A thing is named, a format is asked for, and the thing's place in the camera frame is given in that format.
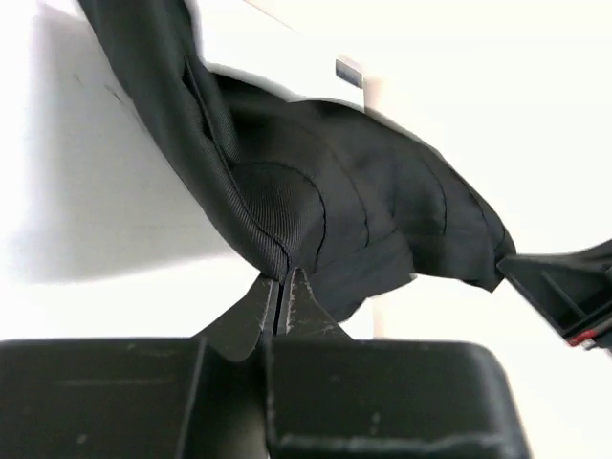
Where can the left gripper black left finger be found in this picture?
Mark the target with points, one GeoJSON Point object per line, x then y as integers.
{"type": "Point", "coordinates": [198, 397]}

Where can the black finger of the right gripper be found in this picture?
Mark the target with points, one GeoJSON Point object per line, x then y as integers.
{"type": "Point", "coordinates": [571, 291]}

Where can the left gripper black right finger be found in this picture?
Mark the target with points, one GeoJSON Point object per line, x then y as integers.
{"type": "Point", "coordinates": [331, 396]}

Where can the black skirt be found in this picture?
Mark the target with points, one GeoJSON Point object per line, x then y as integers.
{"type": "Point", "coordinates": [312, 184]}

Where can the right blue corner label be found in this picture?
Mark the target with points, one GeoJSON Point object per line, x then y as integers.
{"type": "Point", "coordinates": [349, 72]}

